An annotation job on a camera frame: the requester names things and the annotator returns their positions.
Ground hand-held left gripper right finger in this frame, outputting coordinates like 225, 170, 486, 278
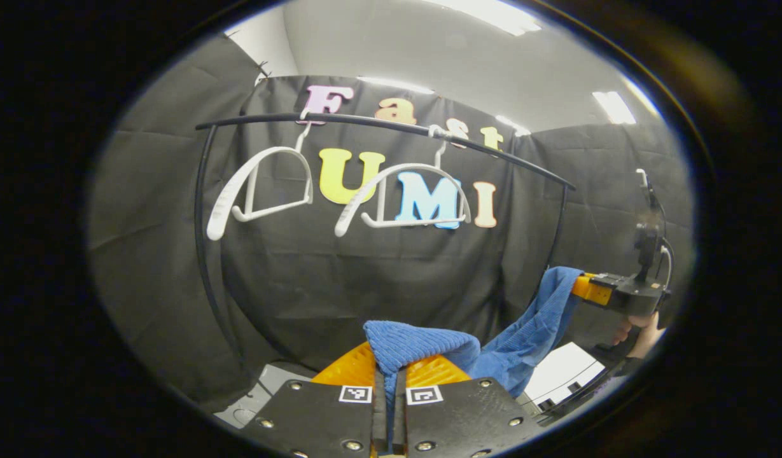
396, 354, 544, 458

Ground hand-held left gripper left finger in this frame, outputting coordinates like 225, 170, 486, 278
241, 342, 388, 458

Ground blue corduroy jacket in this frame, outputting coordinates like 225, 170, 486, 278
363, 266, 585, 446

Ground white plastic hanger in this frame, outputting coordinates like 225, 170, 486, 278
206, 108, 315, 242
335, 125, 473, 238

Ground black clothes rack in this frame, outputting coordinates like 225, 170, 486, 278
193, 113, 577, 382

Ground large ceiling light panel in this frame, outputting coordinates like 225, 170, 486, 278
429, 0, 542, 36

